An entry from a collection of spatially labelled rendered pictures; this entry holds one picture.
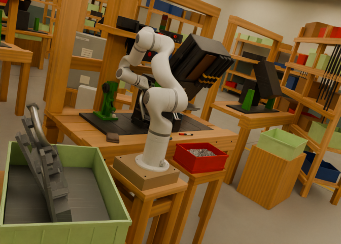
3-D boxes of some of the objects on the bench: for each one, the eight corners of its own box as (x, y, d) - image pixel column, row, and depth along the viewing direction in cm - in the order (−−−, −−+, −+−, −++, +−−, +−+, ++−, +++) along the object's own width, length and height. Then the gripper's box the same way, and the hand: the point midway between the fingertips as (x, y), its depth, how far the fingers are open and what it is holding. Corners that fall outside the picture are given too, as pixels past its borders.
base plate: (213, 131, 276) (214, 129, 275) (109, 138, 198) (110, 135, 197) (181, 114, 303) (181, 112, 303) (78, 114, 225) (79, 112, 225)
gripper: (130, 72, 226) (145, 79, 239) (132, 93, 218) (148, 99, 231) (137, 67, 222) (152, 75, 235) (140, 88, 214) (156, 95, 227)
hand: (150, 86), depth 232 cm, fingers open, 8 cm apart
